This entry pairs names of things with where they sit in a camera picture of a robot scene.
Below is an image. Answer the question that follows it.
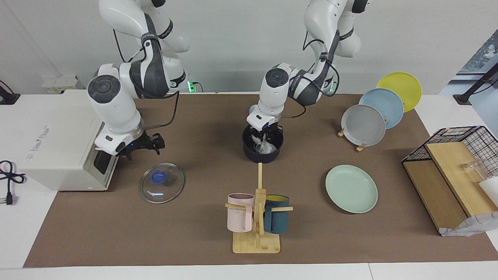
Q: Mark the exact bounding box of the teal mug yellow inside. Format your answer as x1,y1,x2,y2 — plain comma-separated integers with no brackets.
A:
263,194,291,235

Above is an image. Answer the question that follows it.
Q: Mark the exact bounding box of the light green plate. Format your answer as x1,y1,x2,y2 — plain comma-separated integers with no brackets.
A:
325,164,379,214

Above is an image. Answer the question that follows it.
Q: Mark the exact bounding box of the glass pot lid blue knob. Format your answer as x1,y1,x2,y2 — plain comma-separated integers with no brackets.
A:
140,163,186,204

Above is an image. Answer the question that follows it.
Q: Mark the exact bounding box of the black power cord with plug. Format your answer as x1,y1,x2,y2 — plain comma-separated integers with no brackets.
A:
0,160,26,206

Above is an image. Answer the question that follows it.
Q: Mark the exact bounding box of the yellow plate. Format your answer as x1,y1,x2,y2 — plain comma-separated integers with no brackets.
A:
376,72,423,114

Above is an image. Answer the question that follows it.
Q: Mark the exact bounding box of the clear plastic bag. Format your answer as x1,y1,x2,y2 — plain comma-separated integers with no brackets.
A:
253,141,278,154

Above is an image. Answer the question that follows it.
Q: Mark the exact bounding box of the grey plate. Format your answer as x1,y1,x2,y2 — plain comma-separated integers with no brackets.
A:
341,104,386,147

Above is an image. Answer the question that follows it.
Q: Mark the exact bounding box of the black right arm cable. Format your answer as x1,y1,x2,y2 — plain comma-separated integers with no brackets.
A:
112,29,180,131

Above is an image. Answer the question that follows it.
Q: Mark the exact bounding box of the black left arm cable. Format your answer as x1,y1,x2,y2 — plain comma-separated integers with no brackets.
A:
279,30,340,118

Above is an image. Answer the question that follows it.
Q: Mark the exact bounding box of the white patterned cloth bag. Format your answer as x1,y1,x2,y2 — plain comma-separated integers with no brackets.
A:
439,211,498,237

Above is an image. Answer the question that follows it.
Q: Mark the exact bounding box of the clear glass cup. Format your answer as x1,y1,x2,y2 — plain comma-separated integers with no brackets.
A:
461,159,489,184

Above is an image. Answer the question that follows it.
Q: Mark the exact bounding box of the wooden plate rack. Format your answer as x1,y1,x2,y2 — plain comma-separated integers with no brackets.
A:
337,124,367,152

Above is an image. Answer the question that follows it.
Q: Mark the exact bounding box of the black clamp mount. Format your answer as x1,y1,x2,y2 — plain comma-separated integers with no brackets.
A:
0,80,21,105

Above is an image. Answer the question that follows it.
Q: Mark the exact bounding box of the brown table mat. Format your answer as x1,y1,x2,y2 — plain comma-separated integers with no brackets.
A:
23,93,498,268

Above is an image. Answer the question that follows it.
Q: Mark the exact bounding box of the pink mug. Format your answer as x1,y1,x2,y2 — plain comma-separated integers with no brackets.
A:
227,193,256,233

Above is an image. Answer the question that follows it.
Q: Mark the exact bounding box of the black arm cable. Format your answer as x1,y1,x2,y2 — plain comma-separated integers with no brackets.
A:
112,29,180,131
279,30,340,118

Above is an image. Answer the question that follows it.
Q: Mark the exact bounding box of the black stand foot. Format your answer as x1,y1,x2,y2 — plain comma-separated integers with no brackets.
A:
453,62,498,105

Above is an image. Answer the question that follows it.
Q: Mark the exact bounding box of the white toaster oven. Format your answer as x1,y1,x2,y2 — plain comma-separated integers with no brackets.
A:
19,89,118,192

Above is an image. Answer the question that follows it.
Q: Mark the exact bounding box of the black wire basket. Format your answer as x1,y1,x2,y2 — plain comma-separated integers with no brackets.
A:
401,126,498,180

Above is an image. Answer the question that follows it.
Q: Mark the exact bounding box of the dark blue pot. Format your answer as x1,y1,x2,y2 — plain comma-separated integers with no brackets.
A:
242,124,284,164

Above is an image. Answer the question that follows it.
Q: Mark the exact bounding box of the light blue plate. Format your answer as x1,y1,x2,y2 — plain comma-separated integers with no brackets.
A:
358,88,405,130

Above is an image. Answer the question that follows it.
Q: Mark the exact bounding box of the white cup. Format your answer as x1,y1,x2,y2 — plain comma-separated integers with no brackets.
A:
478,177,498,207

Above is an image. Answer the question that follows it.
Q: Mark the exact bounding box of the wooden mug rack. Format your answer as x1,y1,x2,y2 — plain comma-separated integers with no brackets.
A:
224,163,294,254

